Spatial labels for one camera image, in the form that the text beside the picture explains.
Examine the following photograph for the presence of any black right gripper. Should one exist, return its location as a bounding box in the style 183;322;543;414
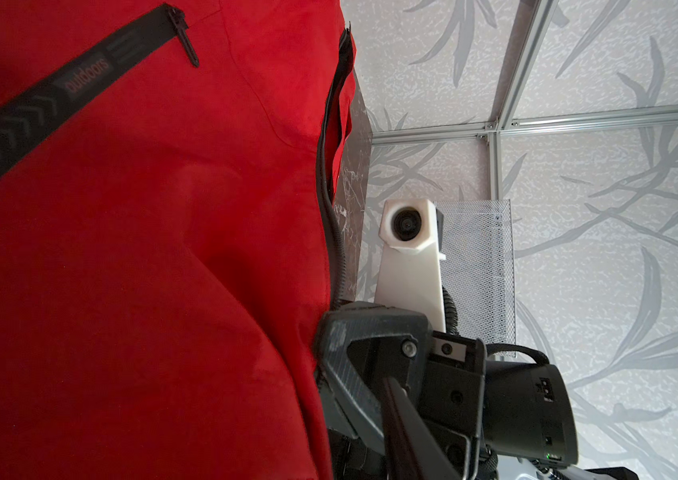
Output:
314;302;487;479

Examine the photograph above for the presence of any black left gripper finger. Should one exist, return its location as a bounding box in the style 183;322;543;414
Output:
381;377;459;480

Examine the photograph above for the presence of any red X-Sport jacket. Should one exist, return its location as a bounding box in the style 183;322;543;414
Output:
0;1;355;479

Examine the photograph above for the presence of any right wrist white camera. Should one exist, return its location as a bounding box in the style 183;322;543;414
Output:
374;199;447;332

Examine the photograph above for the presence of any white wire mesh basket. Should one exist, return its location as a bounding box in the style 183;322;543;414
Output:
436;200;517;344

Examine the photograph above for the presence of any aluminium cage frame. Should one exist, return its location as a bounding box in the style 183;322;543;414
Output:
368;0;678;202

